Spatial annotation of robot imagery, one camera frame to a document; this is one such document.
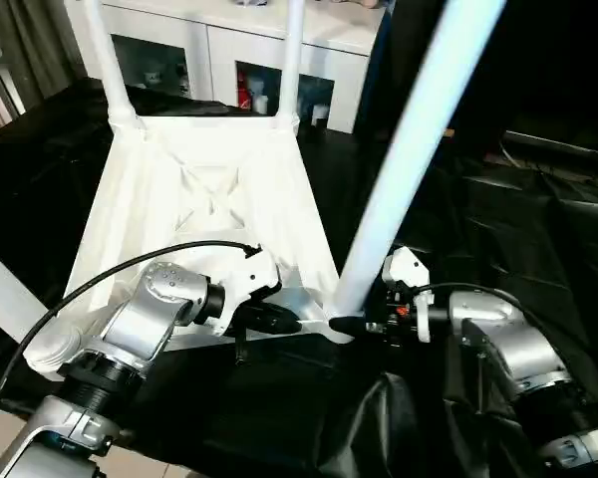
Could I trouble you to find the white plastic table top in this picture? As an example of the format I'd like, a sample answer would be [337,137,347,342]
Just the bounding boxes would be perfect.
[22,113,355,383]

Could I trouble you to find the white plastic table leg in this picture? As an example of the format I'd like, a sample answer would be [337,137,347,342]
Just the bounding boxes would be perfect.
[0,242,51,345]
[273,0,308,133]
[82,0,141,128]
[330,0,509,323]

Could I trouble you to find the black table mat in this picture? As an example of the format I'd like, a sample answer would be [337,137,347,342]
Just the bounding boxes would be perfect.
[0,74,598,478]

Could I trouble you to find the long dark metal rod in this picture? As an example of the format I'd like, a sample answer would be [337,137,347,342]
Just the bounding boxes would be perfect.
[502,129,598,163]

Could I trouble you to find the white cabinet with glass doors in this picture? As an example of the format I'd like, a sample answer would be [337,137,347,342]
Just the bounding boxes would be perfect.
[64,0,388,134]

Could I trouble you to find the grey curtain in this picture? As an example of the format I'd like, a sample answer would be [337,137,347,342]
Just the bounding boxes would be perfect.
[0,0,89,101]

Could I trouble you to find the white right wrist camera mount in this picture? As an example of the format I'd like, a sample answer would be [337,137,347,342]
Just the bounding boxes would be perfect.
[381,246,435,345]

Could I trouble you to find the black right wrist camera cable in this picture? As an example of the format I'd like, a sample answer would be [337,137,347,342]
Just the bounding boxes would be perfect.
[416,282,598,399]

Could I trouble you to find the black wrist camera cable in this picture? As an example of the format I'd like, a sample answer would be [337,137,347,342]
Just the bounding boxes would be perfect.
[0,240,263,449]
[416,282,598,399]

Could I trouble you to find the black left wrist camera cable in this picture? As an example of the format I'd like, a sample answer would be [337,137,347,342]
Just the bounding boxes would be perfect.
[0,240,263,449]

